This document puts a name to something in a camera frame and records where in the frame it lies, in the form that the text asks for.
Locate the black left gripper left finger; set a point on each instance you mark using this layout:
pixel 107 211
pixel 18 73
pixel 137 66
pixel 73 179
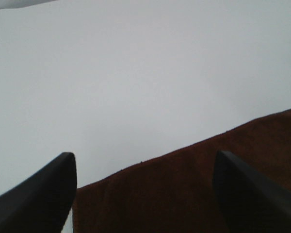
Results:
pixel 42 202

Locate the brown towel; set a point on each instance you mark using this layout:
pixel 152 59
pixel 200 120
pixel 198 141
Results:
pixel 173 193

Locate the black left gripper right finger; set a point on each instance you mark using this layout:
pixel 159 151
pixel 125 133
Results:
pixel 249 201

